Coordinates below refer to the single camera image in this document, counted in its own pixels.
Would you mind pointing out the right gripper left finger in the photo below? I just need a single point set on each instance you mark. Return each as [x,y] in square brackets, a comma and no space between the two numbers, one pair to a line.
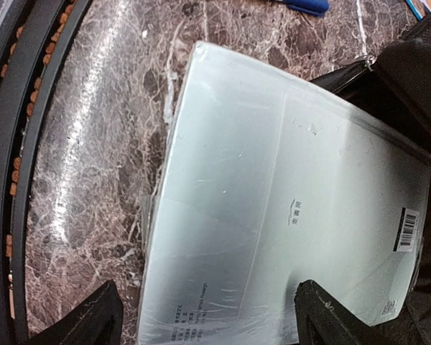
[96,320]

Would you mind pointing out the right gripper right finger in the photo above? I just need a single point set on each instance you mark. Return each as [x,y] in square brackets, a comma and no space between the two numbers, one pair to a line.
[321,319]

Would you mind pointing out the pale green notebook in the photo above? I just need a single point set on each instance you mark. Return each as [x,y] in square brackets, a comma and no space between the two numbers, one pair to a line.
[269,181]

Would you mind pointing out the black student backpack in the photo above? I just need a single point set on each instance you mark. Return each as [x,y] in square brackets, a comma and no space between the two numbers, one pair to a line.
[396,88]

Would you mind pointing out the blue cap white pen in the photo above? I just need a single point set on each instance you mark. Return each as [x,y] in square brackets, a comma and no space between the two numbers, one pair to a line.
[315,8]

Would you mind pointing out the dog picture book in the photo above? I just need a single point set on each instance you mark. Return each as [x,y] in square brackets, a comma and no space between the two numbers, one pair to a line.
[419,8]

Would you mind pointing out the black front table rail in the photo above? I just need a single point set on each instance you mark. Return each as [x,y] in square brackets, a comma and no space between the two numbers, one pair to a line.
[35,38]

